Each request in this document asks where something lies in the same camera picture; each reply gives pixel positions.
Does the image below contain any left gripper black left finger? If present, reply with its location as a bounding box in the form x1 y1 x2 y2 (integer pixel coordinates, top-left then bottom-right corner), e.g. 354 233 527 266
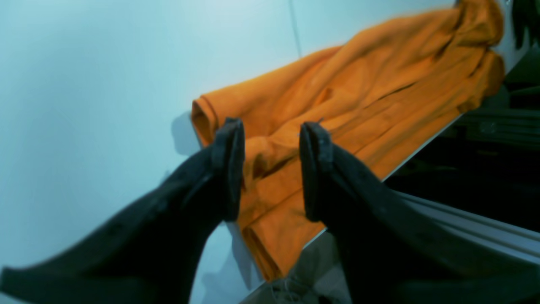
1 119 245 304

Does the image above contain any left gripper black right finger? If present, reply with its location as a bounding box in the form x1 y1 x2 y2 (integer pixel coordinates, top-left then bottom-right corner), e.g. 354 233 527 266
299 122 539 304

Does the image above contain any orange t-shirt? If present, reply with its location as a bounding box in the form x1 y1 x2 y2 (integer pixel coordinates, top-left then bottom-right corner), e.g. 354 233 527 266
191 0 505 282

